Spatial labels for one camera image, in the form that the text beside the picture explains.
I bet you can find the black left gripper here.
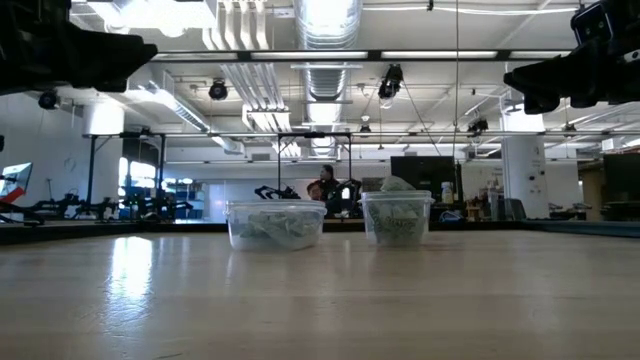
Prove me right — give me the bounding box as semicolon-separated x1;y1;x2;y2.
0;0;159;97

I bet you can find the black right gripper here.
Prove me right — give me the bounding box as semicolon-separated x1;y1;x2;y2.
503;29;640;116

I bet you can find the white building column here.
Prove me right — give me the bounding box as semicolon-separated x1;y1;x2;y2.
501;107;551;220
82;102;126;204

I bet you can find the dark cabinet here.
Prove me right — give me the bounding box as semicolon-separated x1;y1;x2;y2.
602;152;640;222

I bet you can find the tilted computer monitor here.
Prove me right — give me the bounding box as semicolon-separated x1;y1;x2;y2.
0;161;34;199

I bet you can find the black monitor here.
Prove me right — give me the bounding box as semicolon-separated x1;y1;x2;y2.
390;155;464;201

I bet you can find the small clear plastic container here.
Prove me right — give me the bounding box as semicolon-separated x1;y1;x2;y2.
358;189;435;247

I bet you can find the large clear plastic container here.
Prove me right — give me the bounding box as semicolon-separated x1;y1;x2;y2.
225;198;329;252

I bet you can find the person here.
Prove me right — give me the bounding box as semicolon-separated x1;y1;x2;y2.
306;164;346;220

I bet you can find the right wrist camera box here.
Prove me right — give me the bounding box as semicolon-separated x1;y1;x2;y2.
570;1;615;45

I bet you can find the black background rig frame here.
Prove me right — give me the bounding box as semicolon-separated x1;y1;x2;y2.
83;131;169;216
276;131;354;201

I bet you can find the black overhead camera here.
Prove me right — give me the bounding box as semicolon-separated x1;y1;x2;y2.
377;63;405;110

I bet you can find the silver ventilation duct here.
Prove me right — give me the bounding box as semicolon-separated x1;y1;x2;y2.
293;0;364;157

